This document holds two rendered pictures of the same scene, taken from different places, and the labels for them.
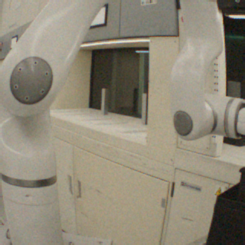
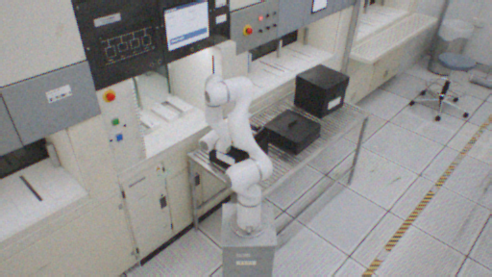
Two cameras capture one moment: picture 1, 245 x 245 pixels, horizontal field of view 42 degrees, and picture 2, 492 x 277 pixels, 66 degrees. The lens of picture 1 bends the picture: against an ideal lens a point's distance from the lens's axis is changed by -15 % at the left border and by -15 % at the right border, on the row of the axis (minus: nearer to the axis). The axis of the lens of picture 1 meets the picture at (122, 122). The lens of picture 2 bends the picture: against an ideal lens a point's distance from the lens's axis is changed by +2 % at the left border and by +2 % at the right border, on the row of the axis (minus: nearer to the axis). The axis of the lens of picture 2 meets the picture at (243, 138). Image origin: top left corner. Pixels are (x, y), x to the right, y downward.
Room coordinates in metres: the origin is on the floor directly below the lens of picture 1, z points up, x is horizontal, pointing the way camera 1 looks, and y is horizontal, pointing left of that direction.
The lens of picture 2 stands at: (0.86, 1.43, 2.31)
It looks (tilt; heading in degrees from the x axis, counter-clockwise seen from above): 37 degrees down; 259
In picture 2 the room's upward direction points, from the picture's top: 1 degrees clockwise
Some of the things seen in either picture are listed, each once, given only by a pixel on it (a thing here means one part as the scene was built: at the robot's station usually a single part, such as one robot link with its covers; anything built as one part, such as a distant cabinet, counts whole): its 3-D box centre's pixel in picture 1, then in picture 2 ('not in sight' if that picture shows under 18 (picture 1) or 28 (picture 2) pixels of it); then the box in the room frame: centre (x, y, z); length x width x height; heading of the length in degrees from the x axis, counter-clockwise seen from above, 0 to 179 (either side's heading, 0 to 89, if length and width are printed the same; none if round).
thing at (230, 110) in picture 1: (238, 118); not in sight; (0.67, -0.24, 1.06); 0.09 x 0.03 x 0.08; 134
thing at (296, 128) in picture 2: not in sight; (291, 129); (0.15, -0.52, 0.83); 0.29 x 0.29 x 0.13; 38
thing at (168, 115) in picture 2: not in sight; (172, 108); (0.94, -0.79, 0.89); 0.22 x 0.21 x 0.04; 126
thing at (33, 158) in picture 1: (23, 109); (244, 183); (0.61, 0.18, 1.07); 0.19 x 0.12 x 0.24; 21
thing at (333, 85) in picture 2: not in sight; (320, 90); (-0.17, -0.88, 0.89); 0.29 x 0.29 x 0.25; 32
